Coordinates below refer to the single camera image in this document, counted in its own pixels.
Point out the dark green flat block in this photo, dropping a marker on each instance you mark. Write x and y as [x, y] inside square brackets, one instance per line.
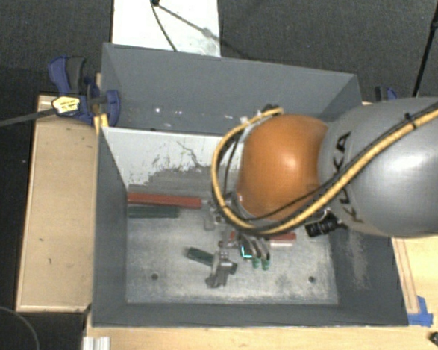
[153, 212]
[198, 254]

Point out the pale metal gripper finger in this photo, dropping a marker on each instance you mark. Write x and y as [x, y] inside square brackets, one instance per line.
[215, 271]
[228, 272]

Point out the grey metal bin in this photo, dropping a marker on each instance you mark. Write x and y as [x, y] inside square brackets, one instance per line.
[169, 249]

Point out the pale wood flat board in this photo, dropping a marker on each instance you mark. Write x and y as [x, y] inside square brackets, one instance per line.
[61, 204]

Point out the black cylinder on white bracket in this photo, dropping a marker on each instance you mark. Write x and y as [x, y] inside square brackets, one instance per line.
[321, 227]

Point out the red-brown flat block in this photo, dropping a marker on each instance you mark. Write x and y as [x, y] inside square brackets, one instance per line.
[284, 240]
[165, 200]

